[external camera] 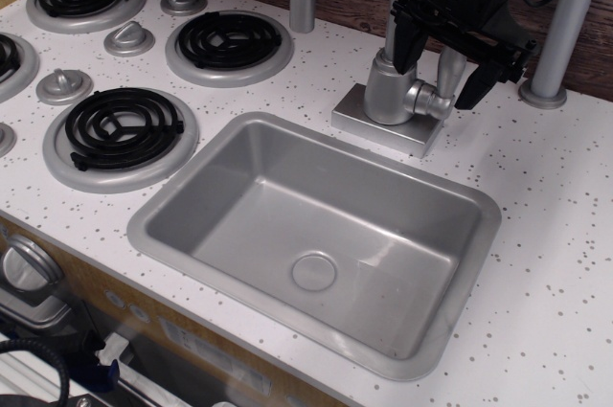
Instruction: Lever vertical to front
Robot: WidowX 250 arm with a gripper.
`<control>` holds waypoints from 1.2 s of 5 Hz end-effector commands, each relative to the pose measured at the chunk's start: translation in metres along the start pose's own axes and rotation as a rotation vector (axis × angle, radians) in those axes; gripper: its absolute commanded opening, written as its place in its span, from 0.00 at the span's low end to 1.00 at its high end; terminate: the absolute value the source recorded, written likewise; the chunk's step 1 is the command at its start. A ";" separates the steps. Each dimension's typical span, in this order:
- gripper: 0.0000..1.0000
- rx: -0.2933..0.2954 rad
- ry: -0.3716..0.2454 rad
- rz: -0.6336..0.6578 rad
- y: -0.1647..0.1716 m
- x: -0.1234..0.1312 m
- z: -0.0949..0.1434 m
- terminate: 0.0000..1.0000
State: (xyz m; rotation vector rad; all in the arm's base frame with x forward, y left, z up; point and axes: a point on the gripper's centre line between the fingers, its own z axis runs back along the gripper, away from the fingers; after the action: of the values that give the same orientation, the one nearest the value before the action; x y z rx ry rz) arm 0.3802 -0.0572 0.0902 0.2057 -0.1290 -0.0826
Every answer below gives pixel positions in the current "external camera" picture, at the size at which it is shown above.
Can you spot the silver faucet lever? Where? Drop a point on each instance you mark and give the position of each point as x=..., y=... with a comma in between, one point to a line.
x=437, y=101

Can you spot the silver toy faucet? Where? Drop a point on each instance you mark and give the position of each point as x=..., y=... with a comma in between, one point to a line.
x=375, y=111

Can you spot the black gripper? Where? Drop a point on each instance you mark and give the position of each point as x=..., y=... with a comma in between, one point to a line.
x=482, y=30

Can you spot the front right stove burner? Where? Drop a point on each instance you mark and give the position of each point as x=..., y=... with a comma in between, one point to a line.
x=120, y=140

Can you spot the back right stove burner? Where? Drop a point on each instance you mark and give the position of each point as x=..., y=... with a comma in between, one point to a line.
x=228, y=49

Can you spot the silver knob middle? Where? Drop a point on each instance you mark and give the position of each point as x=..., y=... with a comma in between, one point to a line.
x=131, y=40

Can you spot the silver knob back right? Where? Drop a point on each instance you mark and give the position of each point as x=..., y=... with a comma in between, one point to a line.
x=182, y=7

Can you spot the silver knob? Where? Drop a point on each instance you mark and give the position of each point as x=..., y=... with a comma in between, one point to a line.
x=182, y=7
x=64, y=87
x=131, y=40

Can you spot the grey sink basin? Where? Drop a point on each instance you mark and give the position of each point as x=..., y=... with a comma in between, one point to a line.
x=368, y=257

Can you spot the silver oven handle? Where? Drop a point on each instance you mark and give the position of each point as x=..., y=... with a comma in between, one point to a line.
x=49, y=316

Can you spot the grey support pole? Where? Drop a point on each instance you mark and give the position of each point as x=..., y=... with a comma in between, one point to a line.
x=545, y=90

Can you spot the silver knob left edge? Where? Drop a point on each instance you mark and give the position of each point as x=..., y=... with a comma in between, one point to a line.
x=7, y=139

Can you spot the left edge stove burner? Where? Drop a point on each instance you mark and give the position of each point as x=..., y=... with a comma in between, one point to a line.
x=19, y=65

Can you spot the back left stove burner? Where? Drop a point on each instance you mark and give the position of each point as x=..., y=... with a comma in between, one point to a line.
x=81, y=16

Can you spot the silver oven dial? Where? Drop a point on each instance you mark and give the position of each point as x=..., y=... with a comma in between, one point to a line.
x=28, y=272

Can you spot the silver knob front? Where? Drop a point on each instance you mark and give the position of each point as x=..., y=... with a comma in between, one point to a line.
x=64, y=87

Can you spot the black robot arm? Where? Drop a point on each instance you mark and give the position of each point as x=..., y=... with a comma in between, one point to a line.
x=481, y=30

